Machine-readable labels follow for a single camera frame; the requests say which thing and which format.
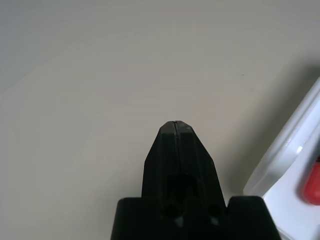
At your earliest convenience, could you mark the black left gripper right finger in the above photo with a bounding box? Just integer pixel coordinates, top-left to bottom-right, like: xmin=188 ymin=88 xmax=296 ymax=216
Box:
xmin=175 ymin=120 xmax=228 ymax=226

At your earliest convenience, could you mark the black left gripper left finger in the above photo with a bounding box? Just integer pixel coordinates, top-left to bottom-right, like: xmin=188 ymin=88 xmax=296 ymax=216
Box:
xmin=141 ymin=120 xmax=181 ymax=226

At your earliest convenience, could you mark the white plastic pencil case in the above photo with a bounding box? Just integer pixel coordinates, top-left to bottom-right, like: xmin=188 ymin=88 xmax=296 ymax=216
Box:
xmin=243 ymin=74 xmax=320 ymax=240

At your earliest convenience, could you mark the red black marker pen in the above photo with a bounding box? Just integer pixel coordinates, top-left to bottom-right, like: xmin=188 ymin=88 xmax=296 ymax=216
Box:
xmin=301 ymin=158 xmax=320 ymax=206

